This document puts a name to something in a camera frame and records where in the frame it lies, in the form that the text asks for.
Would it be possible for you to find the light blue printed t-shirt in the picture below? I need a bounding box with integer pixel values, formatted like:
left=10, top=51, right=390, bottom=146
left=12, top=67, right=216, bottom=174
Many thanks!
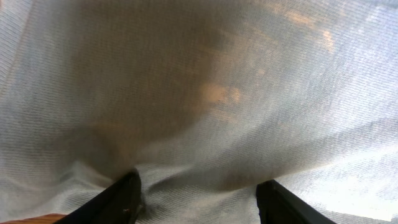
left=1, top=0, right=397, bottom=223

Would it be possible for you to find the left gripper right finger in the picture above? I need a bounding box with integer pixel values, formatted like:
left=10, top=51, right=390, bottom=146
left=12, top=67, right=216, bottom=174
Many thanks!
left=256, top=180, right=335, bottom=224

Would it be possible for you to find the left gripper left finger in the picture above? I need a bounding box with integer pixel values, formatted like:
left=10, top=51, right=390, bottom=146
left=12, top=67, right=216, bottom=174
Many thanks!
left=54, top=169, right=142, bottom=224

